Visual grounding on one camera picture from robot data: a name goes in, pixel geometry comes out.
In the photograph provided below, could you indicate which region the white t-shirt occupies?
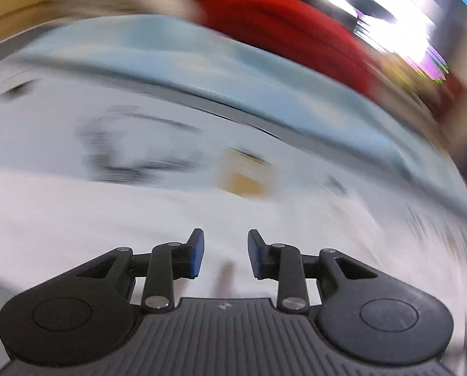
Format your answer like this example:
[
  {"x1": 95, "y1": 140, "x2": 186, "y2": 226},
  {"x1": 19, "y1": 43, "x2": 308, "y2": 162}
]
[{"x1": 0, "y1": 170, "x2": 454, "y2": 376}]

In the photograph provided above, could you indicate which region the patterned light grey bed sheet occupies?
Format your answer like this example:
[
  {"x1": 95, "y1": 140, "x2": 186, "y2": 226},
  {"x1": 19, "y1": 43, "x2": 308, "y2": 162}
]
[{"x1": 0, "y1": 41, "x2": 467, "y2": 219}]

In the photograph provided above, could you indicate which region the light blue patterned blanket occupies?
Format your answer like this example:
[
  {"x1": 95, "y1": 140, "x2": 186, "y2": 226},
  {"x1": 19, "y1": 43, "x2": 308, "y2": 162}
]
[{"x1": 11, "y1": 14, "x2": 467, "y2": 217}]

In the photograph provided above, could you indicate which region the red pillow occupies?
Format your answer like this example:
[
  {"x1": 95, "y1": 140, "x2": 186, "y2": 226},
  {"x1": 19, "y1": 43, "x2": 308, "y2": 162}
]
[{"x1": 199, "y1": 0, "x2": 376, "y2": 98}]

